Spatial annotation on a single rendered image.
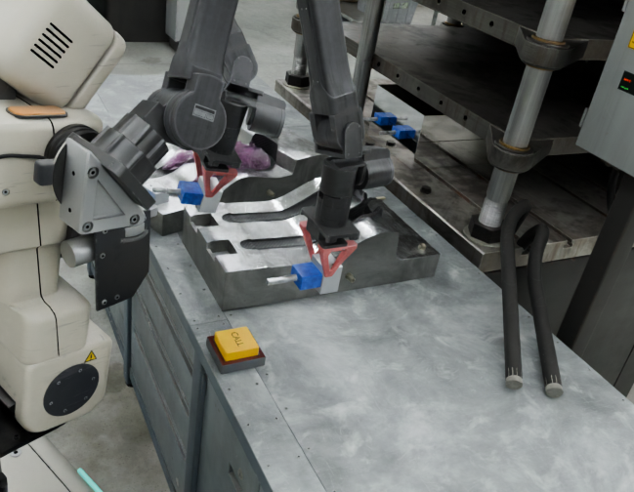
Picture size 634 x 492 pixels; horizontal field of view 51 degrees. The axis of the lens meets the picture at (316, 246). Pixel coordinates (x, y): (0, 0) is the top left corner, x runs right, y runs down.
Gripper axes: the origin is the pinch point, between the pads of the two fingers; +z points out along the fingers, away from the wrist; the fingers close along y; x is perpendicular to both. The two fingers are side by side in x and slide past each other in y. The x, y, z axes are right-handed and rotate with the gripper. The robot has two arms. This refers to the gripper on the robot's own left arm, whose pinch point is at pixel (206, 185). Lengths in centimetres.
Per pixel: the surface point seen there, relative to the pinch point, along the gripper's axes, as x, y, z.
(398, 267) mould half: -39.3, -18.9, 4.3
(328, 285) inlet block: -13.5, -31.1, -1.5
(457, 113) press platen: -77, 26, -14
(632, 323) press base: -153, -14, 30
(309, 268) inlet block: -10.0, -28.4, -3.0
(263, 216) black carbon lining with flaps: -15.4, 0.8, 7.0
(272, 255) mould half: -10.6, -15.2, 4.8
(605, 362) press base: -151, -16, 46
